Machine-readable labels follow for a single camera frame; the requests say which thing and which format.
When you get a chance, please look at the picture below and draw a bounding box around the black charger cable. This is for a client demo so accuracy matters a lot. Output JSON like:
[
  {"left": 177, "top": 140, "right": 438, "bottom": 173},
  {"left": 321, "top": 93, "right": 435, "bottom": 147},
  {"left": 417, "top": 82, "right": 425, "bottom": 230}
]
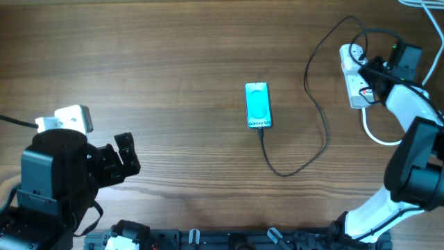
[{"left": 257, "top": 15, "right": 369, "bottom": 178}]

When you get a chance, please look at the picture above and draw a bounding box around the turquoise screen smartphone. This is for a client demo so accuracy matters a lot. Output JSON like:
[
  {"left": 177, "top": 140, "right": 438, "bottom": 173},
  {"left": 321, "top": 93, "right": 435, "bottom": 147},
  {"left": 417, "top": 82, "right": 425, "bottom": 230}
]
[{"left": 244, "top": 82, "right": 273, "bottom": 128}]

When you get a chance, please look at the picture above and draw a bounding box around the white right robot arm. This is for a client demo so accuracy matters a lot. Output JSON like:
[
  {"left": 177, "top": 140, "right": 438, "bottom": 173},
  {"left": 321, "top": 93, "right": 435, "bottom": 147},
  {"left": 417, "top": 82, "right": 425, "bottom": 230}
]
[{"left": 325, "top": 42, "right": 443, "bottom": 249}]

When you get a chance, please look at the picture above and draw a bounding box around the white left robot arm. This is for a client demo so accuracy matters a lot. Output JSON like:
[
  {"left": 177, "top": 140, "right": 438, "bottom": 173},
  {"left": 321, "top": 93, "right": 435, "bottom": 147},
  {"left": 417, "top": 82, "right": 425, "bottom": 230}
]
[{"left": 1, "top": 128, "right": 141, "bottom": 249}]

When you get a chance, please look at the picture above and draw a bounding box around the white power strip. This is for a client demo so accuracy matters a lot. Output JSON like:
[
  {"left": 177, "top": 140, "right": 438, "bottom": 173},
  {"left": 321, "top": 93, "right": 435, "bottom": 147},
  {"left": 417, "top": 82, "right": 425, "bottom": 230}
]
[{"left": 339, "top": 44, "right": 374, "bottom": 109}]

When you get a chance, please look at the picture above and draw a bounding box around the white power strip cord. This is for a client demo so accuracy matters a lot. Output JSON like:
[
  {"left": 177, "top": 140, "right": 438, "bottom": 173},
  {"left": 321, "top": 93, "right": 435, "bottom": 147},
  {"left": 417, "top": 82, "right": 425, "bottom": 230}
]
[{"left": 361, "top": 0, "right": 444, "bottom": 147}]

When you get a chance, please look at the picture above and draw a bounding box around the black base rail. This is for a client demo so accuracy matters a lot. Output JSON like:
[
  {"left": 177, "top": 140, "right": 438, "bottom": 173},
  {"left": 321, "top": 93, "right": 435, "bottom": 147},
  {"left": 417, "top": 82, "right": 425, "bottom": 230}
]
[{"left": 83, "top": 227, "right": 393, "bottom": 250}]

